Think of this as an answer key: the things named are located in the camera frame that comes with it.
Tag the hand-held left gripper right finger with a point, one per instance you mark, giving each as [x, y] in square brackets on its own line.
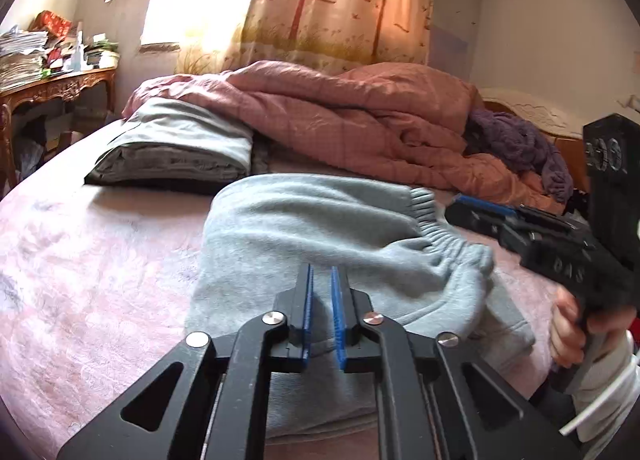
[339, 330]

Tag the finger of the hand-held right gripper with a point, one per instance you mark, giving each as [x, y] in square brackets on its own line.
[475, 222]
[487, 205]

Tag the person's right forearm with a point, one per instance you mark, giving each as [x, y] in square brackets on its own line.
[607, 365]

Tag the pink checked quilt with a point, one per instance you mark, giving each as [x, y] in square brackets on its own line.
[325, 114]

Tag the stack of books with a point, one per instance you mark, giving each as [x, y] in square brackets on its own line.
[102, 52]

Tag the purple fuzzy blanket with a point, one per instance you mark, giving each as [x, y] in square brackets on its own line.
[520, 139]

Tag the stack of papers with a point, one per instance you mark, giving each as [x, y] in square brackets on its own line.
[20, 59]

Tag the grey sweat pants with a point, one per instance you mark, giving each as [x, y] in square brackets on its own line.
[325, 220]

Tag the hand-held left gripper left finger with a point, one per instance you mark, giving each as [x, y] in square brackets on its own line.
[307, 330]

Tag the carved wooden desk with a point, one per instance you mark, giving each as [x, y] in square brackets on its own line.
[60, 84]

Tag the cream carved headboard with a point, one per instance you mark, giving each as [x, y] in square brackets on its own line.
[530, 107]

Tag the light grey folded garment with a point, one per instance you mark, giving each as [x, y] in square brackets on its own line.
[190, 134]

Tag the red box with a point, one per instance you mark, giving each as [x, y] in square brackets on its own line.
[54, 22]

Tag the person's right hand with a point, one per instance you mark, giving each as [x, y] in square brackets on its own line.
[565, 335]

